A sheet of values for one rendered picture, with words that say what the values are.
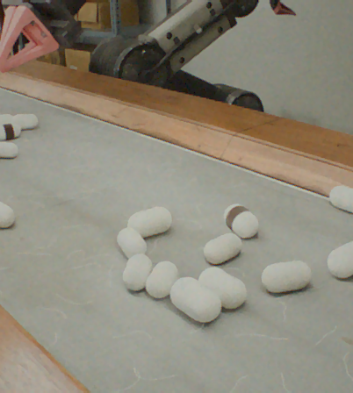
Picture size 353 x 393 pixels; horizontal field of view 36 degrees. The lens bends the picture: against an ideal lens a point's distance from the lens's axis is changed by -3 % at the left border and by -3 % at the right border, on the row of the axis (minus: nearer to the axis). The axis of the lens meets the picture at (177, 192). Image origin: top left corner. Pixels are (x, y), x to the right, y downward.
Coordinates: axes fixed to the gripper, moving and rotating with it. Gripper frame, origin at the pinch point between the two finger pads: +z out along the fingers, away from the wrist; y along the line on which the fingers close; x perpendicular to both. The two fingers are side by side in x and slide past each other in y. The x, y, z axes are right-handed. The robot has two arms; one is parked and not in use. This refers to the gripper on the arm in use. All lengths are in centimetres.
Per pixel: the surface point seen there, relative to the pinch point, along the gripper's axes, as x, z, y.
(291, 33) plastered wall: 143, -141, -101
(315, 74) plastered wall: 158, -130, -86
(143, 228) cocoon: 2.9, 9.5, 33.5
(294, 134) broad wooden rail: 16.5, -9.8, 30.5
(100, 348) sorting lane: -2.2, 18.1, 41.5
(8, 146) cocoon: 3.5, 8.2, 7.9
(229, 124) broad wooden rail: 15.2, -8.2, 22.8
